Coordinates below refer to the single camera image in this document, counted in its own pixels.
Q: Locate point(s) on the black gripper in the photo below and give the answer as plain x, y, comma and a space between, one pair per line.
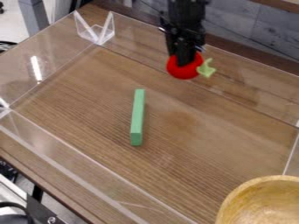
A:
182, 21

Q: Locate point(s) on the red plush fruit green leaf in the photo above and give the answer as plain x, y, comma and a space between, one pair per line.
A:
198, 67

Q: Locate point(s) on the green rectangular block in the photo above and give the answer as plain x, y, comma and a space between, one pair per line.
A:
138, 118

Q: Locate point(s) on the wooden bowl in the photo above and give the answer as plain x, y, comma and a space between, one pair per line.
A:
265, 200

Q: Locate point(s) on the black metal clamp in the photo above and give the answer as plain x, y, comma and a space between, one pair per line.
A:
41, 213

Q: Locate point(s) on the clear acrylic tray enclosure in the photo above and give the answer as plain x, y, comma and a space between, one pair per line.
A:
215, 131

